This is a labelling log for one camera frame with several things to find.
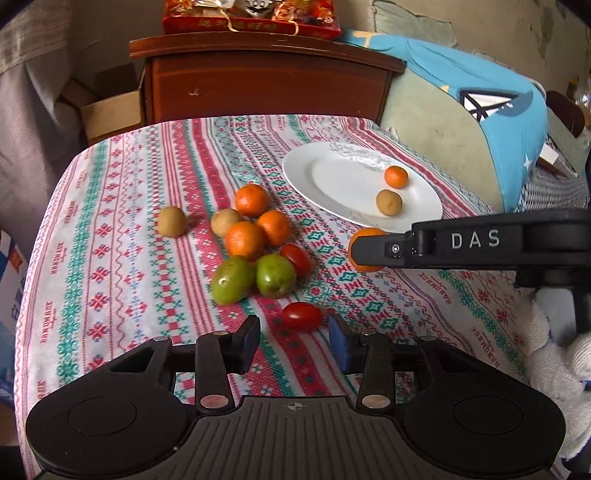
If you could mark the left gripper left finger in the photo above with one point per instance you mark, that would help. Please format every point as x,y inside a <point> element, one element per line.
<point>211,359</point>

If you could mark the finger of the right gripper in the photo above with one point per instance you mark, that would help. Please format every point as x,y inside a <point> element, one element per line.
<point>392,250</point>

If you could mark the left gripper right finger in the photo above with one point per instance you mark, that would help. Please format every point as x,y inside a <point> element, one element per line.
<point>374,356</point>

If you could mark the green fruit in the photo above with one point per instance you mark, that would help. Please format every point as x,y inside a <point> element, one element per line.
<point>233,281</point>
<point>275,276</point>

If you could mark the red cherry tomato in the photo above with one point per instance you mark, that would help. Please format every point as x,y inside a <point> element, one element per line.
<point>301,317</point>
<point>299,258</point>

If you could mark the orange mandarin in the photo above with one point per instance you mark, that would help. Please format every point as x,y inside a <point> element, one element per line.
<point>245,239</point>
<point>276,228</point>
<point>252,201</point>

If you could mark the brown kiwi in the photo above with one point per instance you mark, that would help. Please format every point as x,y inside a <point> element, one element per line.
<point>223,220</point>
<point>171,222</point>

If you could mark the white gloved right hand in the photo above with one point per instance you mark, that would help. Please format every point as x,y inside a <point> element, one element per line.
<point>558,358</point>

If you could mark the white oval plate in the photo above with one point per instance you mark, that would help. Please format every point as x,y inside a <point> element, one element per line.
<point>344,180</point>

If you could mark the patterned tablecloth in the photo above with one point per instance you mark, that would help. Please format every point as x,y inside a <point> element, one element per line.
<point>139,223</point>

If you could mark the blue cushion cover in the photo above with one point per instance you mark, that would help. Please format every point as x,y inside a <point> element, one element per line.
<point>509,107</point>

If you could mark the green sofa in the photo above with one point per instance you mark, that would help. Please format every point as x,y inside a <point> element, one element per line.
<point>427,119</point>

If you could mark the blue white milk carton box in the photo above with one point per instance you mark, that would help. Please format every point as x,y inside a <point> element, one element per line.
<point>13,269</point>

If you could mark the red snack gift box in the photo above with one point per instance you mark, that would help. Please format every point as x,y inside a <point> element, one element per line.
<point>310,18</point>

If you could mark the dark wooden cabinet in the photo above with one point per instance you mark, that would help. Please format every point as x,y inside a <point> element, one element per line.
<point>211,74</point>

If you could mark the open cardboard box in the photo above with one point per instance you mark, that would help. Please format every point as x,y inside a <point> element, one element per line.
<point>113,107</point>

